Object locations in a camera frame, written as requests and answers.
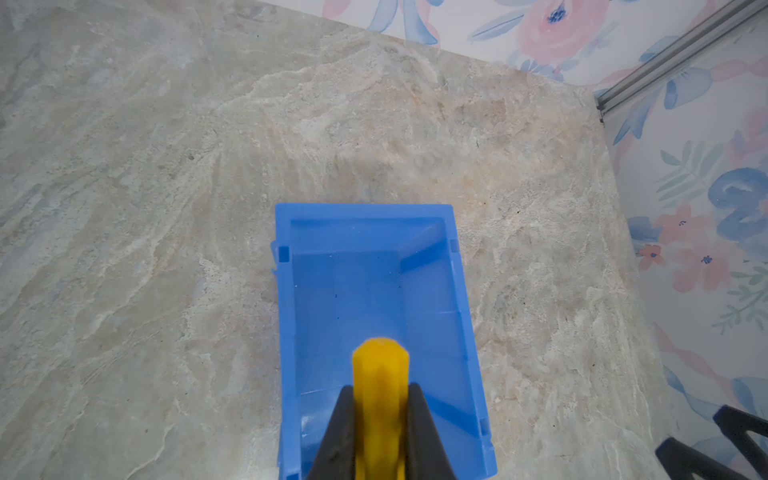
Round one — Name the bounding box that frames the yellow handled screwdriver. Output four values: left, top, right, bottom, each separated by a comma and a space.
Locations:
352, 338, 409, 480

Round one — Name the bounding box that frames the right aluminium corner post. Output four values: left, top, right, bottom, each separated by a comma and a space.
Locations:
597, 0, 767, 117

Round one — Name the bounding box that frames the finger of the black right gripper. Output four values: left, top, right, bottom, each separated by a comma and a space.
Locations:
713, 405, 767, 465
655, 437, 747, 480

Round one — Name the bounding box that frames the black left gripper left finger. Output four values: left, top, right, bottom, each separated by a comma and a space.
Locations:
307, 385, 356, 480

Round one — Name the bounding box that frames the blue plastic storage bin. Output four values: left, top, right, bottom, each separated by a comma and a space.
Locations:
272, 203, 498, 479

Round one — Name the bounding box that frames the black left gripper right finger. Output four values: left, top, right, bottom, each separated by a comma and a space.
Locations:
405, 382, 457, 480

